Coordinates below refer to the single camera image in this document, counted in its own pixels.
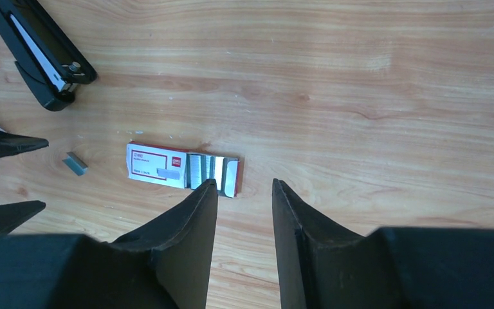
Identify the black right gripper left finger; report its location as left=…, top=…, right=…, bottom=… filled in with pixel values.
left=0, top=180, right=218, bottom=308

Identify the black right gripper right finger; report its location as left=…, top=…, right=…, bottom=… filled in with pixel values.
left=272, top=179, right=494, bottom=308

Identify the red staples box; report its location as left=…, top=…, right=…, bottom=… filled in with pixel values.
left=126, top=142, right=240, bottom=198

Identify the black stapler base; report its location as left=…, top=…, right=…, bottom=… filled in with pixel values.
left=0, top=1, right=98, bottom=111

